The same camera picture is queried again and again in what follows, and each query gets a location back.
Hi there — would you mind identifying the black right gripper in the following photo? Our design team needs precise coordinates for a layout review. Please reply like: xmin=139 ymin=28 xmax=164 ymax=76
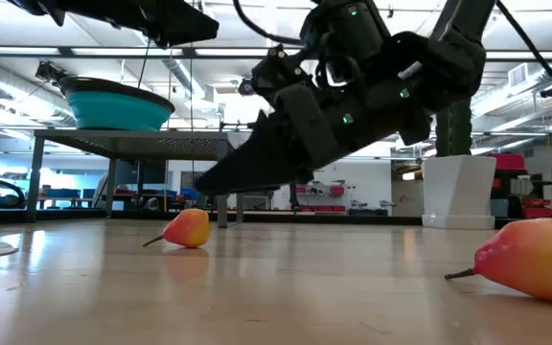
xmin=194 ymin=45 xmax=417 ymax=196

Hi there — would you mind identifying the small orange toy pear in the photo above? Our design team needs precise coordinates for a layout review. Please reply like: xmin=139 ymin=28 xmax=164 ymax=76
xmin=444 ymin=218 xmax=552 ymax=305
xmin=142 ymin=207 xmax=213 ymax=250

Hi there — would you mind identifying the blue bowl with grey rim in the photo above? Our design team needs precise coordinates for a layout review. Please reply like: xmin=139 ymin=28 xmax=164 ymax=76
xmin=58 ymin=76 xmax=177 ymax=132

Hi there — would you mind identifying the white shelf with red bins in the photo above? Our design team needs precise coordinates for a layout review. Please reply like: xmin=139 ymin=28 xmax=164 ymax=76
xmin=294 ymin=184 xmax=349 ymax=213

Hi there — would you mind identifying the white angular plant pot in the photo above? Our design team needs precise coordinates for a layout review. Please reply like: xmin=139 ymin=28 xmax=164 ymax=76
xmin=420 ymin=153 xmax=498 ymax=231

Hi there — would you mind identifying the rack with red bins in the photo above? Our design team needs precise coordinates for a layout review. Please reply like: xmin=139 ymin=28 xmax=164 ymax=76
xmin=489 ymin=152 xmax=552 ymax=220

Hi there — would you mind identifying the black overhead light bar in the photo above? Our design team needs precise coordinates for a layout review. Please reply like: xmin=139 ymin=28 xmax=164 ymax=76
xmin=0 ymin=44 xmax=552 ymax=62

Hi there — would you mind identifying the black round ceiling camera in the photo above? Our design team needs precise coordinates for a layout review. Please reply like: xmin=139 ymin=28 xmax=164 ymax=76
xmin=238 ymin=76 xmax=258 ymax=98

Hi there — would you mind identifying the black aluminium table frame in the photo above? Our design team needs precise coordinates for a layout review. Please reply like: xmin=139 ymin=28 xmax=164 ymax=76
xmin=0 ymin=205 xmax=552 ymax=227

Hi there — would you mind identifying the hanging black cable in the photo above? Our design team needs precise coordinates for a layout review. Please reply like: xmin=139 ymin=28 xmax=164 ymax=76
xmin=136 ymin=40 xmax=151 ymax=92

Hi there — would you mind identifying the black ceiling-mounted camera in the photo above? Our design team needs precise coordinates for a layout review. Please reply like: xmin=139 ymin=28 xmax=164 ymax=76
xmin=34 ymin=60 xmax=67 ymax=86

